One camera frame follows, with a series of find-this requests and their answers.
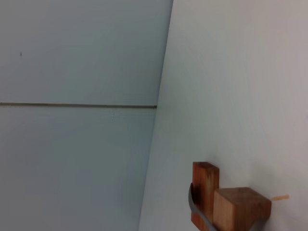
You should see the pink handled metal spoon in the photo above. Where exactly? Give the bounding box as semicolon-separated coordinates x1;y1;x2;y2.
188;182;216;231

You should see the reddish flat wooden block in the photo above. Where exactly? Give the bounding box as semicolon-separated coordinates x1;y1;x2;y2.
191;161;220;231

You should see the light arched wooden block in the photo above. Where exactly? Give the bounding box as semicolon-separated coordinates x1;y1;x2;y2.
213;187;272;231

